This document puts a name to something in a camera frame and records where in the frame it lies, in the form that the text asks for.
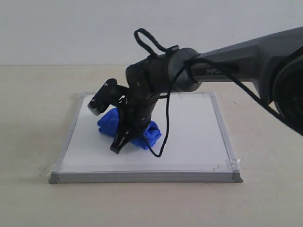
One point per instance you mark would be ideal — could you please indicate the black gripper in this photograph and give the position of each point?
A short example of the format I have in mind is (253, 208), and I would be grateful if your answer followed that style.
(134, 117)

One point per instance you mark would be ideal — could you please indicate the blue microfiber cloth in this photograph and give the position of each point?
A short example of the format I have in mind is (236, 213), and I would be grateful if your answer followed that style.
(108, 125)

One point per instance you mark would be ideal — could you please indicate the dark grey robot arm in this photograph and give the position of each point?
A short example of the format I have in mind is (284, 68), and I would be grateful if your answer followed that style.
(269, 69)

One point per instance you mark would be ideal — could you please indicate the white dry-erase board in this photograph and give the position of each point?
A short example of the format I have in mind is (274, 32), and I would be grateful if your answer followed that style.
(198, 141)

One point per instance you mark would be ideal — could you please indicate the clear tape back left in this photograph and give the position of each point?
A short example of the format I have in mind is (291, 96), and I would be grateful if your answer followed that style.
(81, 95)

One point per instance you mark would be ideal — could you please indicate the clear tape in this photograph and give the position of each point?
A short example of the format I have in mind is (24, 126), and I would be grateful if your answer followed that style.
(202, 94)
(50, 169)
(230, 165)
(81, 95)

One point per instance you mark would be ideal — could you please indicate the clear tape front left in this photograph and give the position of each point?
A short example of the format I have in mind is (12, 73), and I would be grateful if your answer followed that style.
(50, 169)

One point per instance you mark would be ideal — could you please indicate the clear tape back right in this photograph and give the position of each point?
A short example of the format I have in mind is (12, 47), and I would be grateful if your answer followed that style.
(202, 94)

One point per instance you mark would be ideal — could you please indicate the clear tape front right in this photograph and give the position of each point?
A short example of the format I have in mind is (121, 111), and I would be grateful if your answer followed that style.
(230, 165)

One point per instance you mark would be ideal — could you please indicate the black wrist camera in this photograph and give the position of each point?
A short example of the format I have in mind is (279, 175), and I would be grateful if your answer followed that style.
(111, 93)

